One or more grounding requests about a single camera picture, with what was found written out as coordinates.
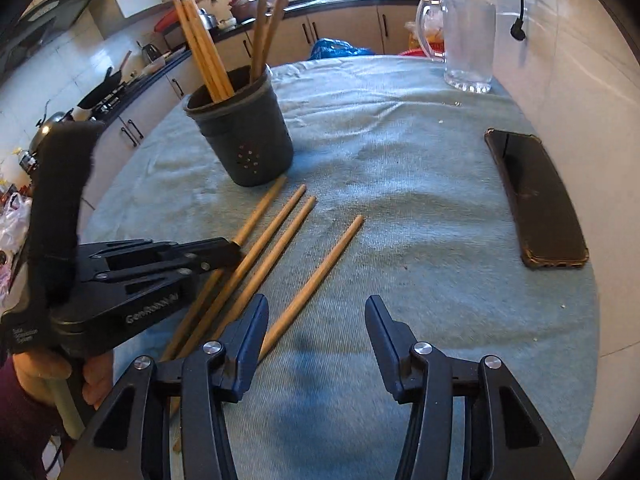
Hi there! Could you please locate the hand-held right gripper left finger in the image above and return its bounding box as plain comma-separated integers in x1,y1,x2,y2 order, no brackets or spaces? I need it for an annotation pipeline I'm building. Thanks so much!
59,294,270,480

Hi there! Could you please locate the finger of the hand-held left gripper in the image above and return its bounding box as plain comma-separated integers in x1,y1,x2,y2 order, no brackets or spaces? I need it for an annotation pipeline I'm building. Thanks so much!
75,237,244,273
90,260,213,293

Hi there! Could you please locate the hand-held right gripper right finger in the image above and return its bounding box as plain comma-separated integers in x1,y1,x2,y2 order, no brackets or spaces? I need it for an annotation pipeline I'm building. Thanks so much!
364,294,576,480

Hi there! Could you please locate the wooden chopstick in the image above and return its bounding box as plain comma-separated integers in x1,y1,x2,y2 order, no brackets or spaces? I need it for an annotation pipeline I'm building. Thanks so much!
249,0,274,83
160,174,289,363
175,184,307,361
260,0,303,78
172,0,223,103
182,0,236,98
257,214,366,361
207,196,318,343

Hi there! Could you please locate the dark grey perforated utensil holder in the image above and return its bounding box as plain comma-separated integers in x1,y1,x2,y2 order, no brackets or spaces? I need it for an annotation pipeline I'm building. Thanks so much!
181,63,295,188

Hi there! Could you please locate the person's left forearm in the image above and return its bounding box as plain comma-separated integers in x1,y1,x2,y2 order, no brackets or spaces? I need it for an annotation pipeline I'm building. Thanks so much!
0,355,66,480

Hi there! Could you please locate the person's left hand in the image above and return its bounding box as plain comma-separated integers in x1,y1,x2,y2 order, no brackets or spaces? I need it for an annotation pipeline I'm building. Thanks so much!
11,349,115,411

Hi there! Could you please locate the white plastic bag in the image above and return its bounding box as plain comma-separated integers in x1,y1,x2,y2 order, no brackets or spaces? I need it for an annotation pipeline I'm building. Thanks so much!
0,192,33,256

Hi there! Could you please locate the grey-blue table cloth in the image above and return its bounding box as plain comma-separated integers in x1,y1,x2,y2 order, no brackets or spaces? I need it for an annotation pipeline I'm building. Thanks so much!
80,54,601,480

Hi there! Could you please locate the black frying pan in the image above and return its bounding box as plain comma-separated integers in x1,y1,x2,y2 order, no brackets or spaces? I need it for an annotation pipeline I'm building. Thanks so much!
77,67,123,111

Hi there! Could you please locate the smartphone in brown clear case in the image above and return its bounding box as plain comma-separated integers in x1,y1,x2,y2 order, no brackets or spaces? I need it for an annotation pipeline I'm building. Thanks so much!
483,127,590,269

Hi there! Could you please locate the red pot lid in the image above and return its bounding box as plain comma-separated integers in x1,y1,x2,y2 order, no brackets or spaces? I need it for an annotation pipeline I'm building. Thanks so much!
154,10,181,36

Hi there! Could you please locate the blue plastic bag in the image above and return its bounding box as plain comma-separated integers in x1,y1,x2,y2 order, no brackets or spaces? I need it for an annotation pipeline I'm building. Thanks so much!
310,37,376,61

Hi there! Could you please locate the brown clay pot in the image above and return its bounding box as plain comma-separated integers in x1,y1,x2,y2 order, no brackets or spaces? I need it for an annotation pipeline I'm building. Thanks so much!
230,0,261,21

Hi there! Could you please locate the black range hood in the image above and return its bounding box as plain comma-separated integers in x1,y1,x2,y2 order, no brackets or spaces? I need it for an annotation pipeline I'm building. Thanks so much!
0,0,108,78

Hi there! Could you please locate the red plastic basket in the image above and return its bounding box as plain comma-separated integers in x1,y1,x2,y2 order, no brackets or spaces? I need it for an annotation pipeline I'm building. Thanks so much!
397,49,446,62

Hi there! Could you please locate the black kitchen countertop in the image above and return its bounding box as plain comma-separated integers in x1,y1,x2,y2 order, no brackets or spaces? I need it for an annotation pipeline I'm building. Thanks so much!
75,0,441,126

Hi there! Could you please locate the large glass pitcher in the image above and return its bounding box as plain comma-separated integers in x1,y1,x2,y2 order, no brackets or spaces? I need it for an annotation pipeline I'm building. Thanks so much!
415,0,497,95

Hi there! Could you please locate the orange plastic bag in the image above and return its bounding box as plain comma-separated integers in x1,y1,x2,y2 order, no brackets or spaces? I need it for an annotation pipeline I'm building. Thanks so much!
405,20,446,58

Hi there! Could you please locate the black power plug with cable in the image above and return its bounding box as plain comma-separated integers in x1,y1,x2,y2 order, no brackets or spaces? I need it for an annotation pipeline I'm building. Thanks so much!
509,0,528,42

